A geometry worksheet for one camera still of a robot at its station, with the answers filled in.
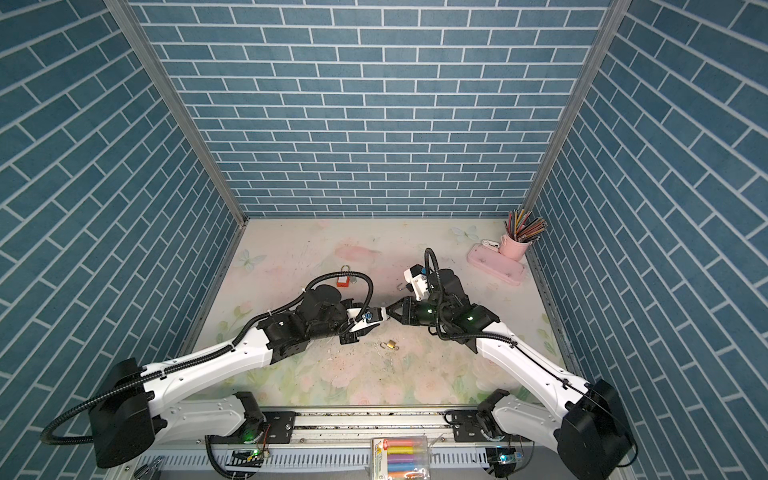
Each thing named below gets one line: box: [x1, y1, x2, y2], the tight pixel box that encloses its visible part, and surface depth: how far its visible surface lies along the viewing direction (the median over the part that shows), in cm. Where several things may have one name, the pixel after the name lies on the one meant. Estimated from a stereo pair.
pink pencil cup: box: [498, 234, 531, 261], surface depth 107 cm
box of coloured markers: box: [371, 436, 430, 480], surface depth 70 cm
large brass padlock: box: [372, 307, 383, 322], surface depth 64 cm
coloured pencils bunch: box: [504, 208, 548, 243], surface depth 104 cm
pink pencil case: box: [467, 244, 525, 286], surface depth 107 cm
